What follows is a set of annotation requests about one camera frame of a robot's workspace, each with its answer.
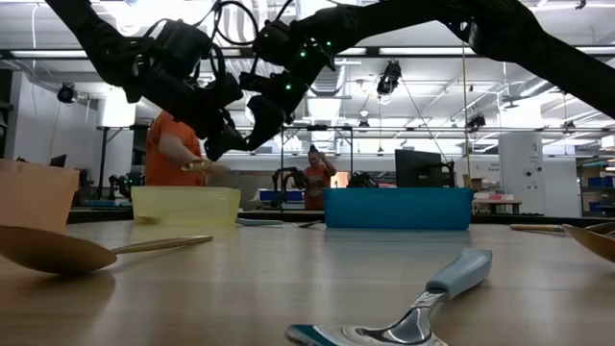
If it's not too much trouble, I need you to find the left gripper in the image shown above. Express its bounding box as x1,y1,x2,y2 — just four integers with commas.
127,71,248,162

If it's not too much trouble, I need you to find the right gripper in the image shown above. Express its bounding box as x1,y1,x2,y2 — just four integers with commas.
238,18,337,153

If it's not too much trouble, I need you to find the blue-handled metal utensil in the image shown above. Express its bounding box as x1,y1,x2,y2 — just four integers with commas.
234,217,322,230

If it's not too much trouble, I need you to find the tan handheld object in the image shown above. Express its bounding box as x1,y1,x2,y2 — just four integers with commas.
181,160,213,174

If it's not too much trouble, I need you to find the person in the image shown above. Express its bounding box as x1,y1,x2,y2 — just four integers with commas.
143,110,232,187
303,144,338,211

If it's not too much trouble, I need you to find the blue background bin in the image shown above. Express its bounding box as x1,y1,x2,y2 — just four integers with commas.
258,190,305,203

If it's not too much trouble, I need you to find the yellow plastic bin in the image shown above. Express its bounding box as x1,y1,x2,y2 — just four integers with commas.
131,185,242,227

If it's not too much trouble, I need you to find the blue plastic bin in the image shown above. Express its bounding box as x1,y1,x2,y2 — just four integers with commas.
321,186,476,232

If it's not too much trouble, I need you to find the black computer monitor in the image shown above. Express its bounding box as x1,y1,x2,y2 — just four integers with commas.
394,149,456,189

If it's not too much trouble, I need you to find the orange plastic bin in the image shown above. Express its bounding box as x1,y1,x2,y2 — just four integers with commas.
0,159,81,234

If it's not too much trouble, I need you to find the cardboard box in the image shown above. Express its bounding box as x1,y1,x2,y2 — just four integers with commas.
462,174,486,192

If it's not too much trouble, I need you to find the background table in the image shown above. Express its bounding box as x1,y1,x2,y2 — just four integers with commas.
473,198,524,216

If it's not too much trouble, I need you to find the storage shelf with bins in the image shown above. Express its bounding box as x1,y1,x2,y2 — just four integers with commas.
575,158,615,218

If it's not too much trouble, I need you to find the silver ceiling duct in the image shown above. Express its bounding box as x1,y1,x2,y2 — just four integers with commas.
307,62,362,124

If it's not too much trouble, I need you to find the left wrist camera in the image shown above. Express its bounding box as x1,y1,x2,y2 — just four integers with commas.
153,18,213,81

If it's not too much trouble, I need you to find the black overhead camera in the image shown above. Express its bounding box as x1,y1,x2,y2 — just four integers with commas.
376,60,403,97

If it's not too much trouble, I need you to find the hanging cable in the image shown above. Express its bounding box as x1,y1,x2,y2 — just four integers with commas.
460,45,471,189

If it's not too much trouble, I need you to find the black table edge rail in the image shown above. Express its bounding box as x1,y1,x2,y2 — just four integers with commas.
64,207,615,226

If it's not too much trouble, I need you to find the blue-handled metal spoon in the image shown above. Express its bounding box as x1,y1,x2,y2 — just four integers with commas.
285,247,494,346

